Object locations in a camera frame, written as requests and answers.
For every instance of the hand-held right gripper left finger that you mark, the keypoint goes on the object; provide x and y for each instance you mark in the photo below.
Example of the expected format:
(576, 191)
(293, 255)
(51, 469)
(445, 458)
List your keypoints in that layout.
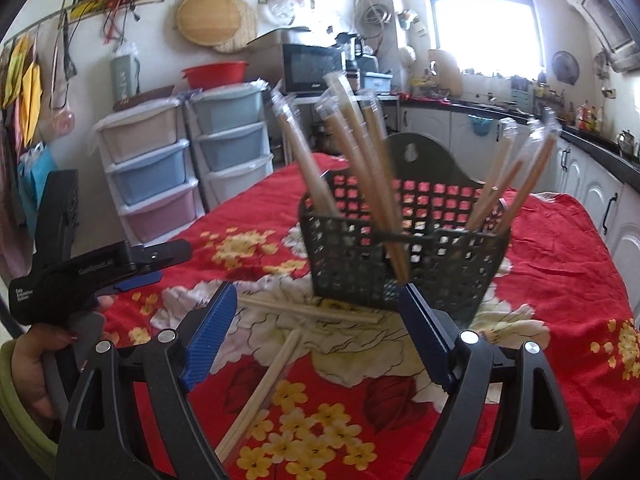
(210, 340)

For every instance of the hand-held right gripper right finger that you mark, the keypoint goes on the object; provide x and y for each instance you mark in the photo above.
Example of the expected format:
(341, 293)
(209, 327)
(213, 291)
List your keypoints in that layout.
(425, 332)

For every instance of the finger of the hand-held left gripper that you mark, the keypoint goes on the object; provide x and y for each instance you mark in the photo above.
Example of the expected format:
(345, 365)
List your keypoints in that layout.
(137, 282)
(160, 255)

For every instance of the dark green plastic basket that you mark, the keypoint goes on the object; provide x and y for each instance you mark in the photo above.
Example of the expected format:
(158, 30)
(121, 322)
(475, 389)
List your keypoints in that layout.
(440, 155)

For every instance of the person's left forearm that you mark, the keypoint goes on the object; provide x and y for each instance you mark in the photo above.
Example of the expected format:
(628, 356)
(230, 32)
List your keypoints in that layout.
(15, 420)

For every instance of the person's left hand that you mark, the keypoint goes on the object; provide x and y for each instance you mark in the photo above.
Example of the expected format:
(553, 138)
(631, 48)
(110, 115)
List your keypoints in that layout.
(30, 365)

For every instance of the pastel plastic drawer unit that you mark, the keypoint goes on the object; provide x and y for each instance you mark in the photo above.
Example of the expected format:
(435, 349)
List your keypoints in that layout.
(145, 170)

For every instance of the blue bag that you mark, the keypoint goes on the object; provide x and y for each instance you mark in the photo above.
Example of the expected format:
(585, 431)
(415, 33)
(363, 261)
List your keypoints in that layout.
(37, 180)

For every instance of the pale blue plastic drawer unit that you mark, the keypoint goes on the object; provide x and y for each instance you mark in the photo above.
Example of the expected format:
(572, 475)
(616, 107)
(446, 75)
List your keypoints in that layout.
(227, 145)

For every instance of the red floral tablecloth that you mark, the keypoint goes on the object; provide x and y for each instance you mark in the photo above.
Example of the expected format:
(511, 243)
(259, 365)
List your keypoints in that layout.
(550, 270)

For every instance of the brown tray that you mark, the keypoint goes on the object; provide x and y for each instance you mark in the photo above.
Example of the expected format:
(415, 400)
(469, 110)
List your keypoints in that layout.
(145, 97)

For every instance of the pink round strainer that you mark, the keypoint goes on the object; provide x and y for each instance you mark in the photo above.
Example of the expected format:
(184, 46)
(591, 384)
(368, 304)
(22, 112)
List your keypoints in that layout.
(64, 121)

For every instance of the light green container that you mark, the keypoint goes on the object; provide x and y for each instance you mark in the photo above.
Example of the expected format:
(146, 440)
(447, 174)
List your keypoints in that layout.
(124, 77)

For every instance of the red plastic basin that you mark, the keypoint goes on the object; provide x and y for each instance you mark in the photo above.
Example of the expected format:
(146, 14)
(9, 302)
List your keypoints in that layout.
(215, 75)

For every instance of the yellow hanging cloths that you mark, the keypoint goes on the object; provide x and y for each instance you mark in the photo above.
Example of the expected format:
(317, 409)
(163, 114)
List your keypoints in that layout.
(22, 85)

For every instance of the blue hanging basket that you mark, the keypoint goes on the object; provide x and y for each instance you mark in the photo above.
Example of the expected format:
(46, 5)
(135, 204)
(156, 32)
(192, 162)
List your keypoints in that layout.
(480, 125)

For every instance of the black microwave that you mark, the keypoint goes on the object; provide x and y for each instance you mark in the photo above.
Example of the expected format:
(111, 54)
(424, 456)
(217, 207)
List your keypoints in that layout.
(310, 70)

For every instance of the round woven tray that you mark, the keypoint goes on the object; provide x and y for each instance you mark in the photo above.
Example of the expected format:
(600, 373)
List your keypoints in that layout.
(247, 30)

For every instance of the round bamboo tray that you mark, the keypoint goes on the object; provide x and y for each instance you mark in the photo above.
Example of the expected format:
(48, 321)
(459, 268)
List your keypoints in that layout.
(207, 17)

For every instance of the small grey appliance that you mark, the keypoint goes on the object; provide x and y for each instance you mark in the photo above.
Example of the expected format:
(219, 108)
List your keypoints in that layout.
(376, 80)

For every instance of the beige jar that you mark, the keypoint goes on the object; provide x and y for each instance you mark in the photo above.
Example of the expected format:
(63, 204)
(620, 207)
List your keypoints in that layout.
(445, 72)

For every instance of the group of condiment bottles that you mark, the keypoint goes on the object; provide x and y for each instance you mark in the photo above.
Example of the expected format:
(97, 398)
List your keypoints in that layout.
(587, 117)

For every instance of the hanging glass bowl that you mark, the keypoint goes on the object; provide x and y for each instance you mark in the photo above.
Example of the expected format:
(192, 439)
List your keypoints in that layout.
(281, 7)

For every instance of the black blender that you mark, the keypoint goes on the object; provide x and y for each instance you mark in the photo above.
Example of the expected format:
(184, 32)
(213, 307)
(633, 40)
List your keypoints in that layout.
(350, 55)

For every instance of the metal kettle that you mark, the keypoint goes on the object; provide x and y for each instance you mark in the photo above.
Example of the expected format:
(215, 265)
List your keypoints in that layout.
(627, 142)

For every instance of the small dark fan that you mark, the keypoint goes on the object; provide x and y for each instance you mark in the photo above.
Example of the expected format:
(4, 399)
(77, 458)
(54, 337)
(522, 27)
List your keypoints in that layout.
(565, 66)

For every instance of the window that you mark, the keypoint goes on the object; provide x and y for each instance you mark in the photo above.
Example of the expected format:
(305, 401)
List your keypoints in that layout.
(482, 35)

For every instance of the range hood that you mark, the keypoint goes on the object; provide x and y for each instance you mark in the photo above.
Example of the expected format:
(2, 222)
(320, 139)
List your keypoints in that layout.
(605, 15)

